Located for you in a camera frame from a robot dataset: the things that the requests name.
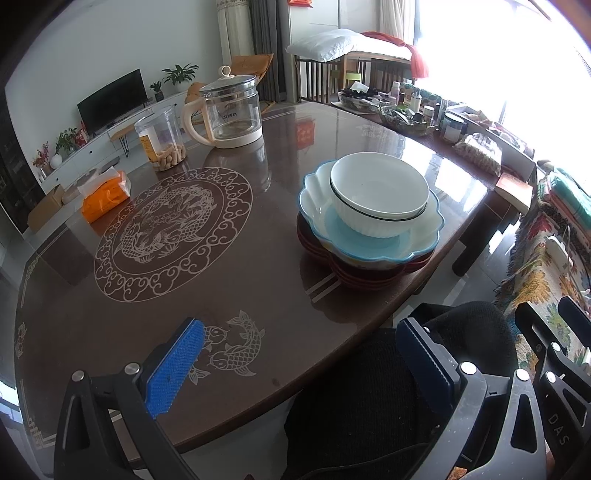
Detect cardboard box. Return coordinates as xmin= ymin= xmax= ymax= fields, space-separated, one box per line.
xmin=27 ymin=184 xmax=65 ymax=232

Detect floral blanket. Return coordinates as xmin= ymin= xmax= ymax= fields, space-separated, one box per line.
xmin=494 ymin=168 xmax=591 ymax=365

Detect white bowl blue print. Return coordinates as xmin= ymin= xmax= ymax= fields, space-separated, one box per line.
xmin=330 ymin=152 xmax=430 ymax=217

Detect white curtain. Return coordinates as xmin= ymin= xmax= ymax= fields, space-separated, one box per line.
xmin=379 ymin=0 xmax=416 ymax=42

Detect folded teal cloth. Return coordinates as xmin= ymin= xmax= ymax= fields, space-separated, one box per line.
xmin=538 ymin=167 xmax=591 ymax=222

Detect white lidded jar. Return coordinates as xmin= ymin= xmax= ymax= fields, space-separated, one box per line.
xmin=438 ymin=112 xmax=467 ymax=144

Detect red cloth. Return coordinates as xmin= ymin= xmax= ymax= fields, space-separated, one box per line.
xmin=360 ymin=31 xmax=430 ymax=79

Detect orange tissue pack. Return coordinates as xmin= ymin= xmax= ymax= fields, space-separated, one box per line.
xmin=78 ymin=167 xmax=131 ymax=224

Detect grey curtain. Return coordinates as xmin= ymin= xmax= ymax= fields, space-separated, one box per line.
xmin=249 ymin=0 xmax=301 ymax=104

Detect brown book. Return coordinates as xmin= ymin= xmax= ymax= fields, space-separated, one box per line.
xmin=495 ymin=171 xmax=534 ymax=214

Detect basket with dark items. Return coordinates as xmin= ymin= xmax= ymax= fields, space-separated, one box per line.
xmin=337 ymin=82 xmax=393 ymax=114

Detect red flower-shaped plate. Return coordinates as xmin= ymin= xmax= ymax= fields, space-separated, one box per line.
xmin=296 ymin=215 xmax=437 ymax=278
xmin=298 ymin=222 xmax=435 ymax=284
xmin=300 ymin=228 xmax=432 ymax=291

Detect dark wall shelf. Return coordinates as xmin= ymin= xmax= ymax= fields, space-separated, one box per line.
xmin=0 ymin=106 xmax=33 ymax=234

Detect white television cabinet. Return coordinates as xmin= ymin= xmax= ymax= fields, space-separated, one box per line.
xmin=39 ymin=88 xmax=204 ymax=195

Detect white power adapter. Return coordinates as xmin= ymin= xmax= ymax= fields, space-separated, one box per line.
xmin=545 ymin=237 xmax=574 ymax=271

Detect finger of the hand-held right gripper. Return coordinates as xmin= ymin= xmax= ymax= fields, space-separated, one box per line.
xmin=558 ymin=295 xmax=591 ymax=337
xmin=514 ymin=301 xmax=573 ymax=370

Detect white pillow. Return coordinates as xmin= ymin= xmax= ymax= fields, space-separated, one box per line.
xmin=286 ymin=28 xmax=370 ymax=63

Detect large green potted plant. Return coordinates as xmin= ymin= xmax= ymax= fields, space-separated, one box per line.
xmin=161 ymin=63 xmax=199 ymax=88

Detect basket with bottles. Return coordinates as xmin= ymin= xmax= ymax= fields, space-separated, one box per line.
xmin=379 ymin=104 xmax=441 ymax=138

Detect bushy green potted plant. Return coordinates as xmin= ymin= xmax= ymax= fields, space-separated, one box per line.
xmin=55 ymin=122 xmax=89 ymax=155

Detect white ribbed bowl dark rim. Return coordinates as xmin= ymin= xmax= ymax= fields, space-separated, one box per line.
xmin=329 ymin=178 xmax=429 ymax=239

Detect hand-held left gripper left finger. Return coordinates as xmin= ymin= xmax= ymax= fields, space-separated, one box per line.
xmin=54 ymin=317 xmax=206 ymax=480

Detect red flowers in vase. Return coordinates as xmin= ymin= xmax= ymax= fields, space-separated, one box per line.
xmin=32 ymin=143 xmax=51 ymax=178

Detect orange lounge chair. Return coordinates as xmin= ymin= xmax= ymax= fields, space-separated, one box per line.
xmin=185 ymin=53 xmax=275 ymax=125

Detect black television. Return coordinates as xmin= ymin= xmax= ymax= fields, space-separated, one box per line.
xmin=76 ymin=69 xmax=145 ymax=136

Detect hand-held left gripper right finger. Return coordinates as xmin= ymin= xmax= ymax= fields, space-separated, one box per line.
xmin=394 ymin=316 xmax=548 ymax=480

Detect glass kettle cream handle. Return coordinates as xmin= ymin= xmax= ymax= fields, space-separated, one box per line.
xmin=182 ymin=65 xmax=264 ymax=149

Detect blue scalloped bowl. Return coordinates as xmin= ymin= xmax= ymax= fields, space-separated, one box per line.
xmin=298 ymin=159 xmax=445 ymax=271

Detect covered standing air conditioner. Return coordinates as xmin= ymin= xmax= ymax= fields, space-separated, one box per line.
xmin=216 ymin=0 xmax=256 ymax=61

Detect clear plastic peanut jar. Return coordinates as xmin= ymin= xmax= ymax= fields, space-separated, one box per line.
xmin=134 ymin=105 xmax=188 ymax=172

